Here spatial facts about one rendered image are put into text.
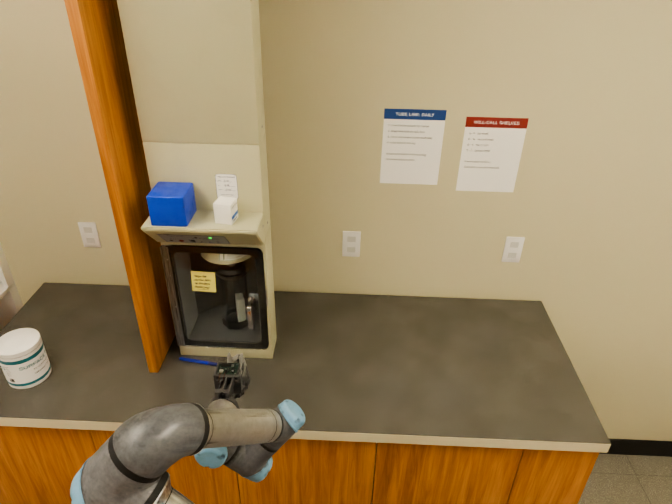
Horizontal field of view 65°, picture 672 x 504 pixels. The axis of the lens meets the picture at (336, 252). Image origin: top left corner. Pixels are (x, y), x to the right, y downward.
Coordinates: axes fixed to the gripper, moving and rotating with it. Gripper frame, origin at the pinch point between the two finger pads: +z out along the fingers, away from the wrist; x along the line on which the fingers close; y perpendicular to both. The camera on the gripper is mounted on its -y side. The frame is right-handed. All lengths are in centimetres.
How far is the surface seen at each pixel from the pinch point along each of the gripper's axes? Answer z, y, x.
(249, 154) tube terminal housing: 23, 54, -3
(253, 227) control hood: 13.3, 36.4, -4.3
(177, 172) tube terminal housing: 23, 48, 18
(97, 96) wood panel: 14, 71, 32
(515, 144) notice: 65, 44, -88
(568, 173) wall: 65, 34, -108
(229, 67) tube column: 23, 77, 1
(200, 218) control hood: 17.5, 36.4, 11.4
